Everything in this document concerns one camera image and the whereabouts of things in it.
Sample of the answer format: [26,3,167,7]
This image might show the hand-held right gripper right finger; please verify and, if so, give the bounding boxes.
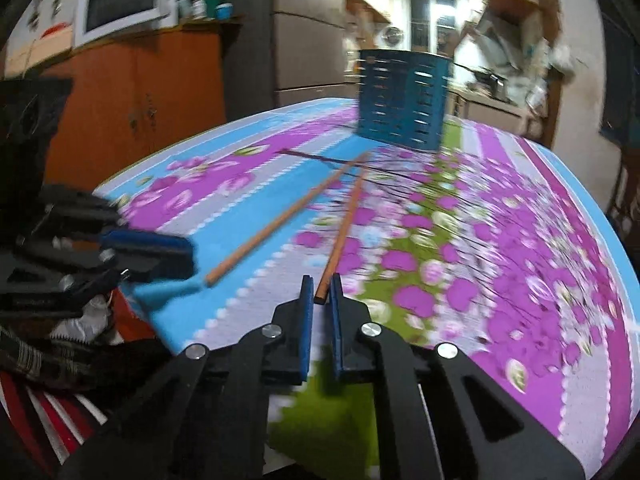
[327,273,586,480]

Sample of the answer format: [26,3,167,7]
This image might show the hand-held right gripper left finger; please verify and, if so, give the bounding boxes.
[57,275,315,480]

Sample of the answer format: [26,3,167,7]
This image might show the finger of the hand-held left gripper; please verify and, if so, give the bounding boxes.
[55,254,195,308]
[30,184,195,261]

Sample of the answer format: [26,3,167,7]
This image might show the wooden chopstick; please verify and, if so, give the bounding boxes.
[314,167,369,304]
[205,152,372,289]

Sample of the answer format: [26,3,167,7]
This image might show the blue slotted utensil holder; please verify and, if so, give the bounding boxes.
[356,49,454,154]

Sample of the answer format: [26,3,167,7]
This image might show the orange wooden cabinet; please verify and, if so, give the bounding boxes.
[5,14,242,194]

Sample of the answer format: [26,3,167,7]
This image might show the white microwave oven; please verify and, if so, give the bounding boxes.
[74,0,179,49]

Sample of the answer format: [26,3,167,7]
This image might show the floral purple blue tablecloth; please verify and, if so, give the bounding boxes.
[92,97,639,472]

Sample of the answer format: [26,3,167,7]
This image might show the red striped cloth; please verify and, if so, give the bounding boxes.
[0,374,109,467]

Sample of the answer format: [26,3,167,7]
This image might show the grey refrigerator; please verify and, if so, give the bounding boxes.
[200,0,352,111]

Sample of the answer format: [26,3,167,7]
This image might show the beige kitchen base cabinets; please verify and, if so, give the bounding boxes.
[446,85,532,137]

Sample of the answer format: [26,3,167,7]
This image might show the cookware on stove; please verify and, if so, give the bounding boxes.
[469,72,507,99]

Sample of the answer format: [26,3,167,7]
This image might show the dark wooden chair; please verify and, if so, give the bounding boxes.
[606,150,640,232]

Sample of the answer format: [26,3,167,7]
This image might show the kitchen window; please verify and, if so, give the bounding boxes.
[407,0,459,57]

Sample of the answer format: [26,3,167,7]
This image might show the steel range hood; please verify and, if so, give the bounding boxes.
[462,14,532,69]

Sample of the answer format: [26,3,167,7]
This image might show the hanging plastic bags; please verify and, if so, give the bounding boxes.
[525,40,577,107]

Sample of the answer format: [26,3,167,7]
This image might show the dark window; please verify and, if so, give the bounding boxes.
[599,10,637,142]

